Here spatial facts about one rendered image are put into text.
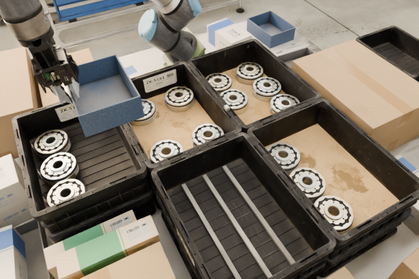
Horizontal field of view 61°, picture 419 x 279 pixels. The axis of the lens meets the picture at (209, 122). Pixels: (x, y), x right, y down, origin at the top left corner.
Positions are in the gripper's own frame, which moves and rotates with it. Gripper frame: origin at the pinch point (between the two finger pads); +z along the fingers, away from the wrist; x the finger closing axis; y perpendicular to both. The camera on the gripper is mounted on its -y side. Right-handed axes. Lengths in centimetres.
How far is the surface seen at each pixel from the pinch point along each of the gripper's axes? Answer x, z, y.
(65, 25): -2, 83, -193
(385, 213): 56, 24, 53
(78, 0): 14, 69, -195
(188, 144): 25.0, 31.3, 4.0
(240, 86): 54, 34, -14
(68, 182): -11.5, 24.8, 4.0
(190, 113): 31.2, 32.0, -8.9
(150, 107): 19.4, 27.9, -15.1
